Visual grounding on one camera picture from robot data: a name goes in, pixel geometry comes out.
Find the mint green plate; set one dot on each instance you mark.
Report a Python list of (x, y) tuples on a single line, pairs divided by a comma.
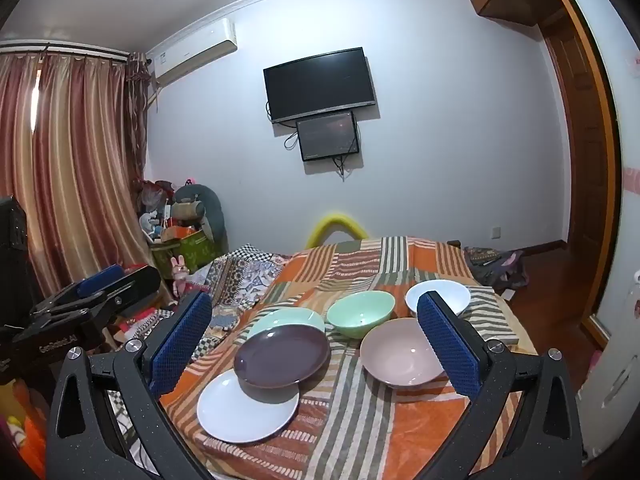
[(285, 317)]

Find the pink slipper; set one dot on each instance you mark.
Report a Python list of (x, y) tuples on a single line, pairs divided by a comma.
[(595, 360)]

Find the purple plate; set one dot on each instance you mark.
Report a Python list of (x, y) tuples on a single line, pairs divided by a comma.
[(280, 355)]

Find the white plate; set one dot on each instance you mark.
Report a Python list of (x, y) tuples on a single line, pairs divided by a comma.
[(240, 415)]

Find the grey plush toy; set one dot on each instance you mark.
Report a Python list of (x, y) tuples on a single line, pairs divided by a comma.
[(210, 210)]

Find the pink bowl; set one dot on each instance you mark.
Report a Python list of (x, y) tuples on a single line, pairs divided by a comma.
[(400, 355)]

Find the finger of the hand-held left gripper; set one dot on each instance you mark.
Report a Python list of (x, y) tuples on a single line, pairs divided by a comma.
[(100, 280), (142, 282)]

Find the pink rabbit toy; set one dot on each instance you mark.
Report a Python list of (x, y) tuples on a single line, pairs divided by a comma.
[(179, 270)]

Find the striped patchwork blanket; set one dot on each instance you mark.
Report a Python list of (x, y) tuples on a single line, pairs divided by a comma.
[(400, 425)]

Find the green storage box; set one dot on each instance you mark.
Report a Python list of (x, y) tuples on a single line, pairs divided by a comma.
[(195, 250)]

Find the white bowl with dark spots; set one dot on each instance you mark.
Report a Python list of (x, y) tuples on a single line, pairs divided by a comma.
[(450, 295)]

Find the dark patterned bag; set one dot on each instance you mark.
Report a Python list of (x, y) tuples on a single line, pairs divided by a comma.
[(482, 255)]

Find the purple backpack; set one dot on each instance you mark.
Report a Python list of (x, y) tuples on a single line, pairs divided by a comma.
[(510, 270)]

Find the green bowl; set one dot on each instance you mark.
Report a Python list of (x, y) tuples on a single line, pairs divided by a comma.
[(360, 310)]

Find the black wall television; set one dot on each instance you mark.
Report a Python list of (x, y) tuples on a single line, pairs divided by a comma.
[(320, 85)]

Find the patterned quilt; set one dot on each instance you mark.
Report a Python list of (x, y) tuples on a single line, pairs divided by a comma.
[(240, 280)]

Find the striped brown curtain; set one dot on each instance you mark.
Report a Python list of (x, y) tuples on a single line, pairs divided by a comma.
[(75, 160)]

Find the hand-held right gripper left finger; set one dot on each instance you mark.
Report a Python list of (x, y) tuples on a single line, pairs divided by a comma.
[(182, 340)]

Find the wooden door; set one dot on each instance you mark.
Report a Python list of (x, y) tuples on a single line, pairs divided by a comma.
[(580, 160)]

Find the yellow foam tube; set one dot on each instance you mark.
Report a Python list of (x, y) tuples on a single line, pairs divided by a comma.
[(330, 220)]

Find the white air conditioner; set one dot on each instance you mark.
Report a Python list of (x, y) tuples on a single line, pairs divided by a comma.
[(195, 55)]

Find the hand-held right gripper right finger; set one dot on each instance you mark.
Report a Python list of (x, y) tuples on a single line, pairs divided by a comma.
[(450, 345)]

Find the small black monitor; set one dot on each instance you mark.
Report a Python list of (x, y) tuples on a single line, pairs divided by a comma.
[(327, 135)]

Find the curtain rail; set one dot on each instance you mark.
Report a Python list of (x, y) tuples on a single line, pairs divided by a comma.
[(65, 50)]

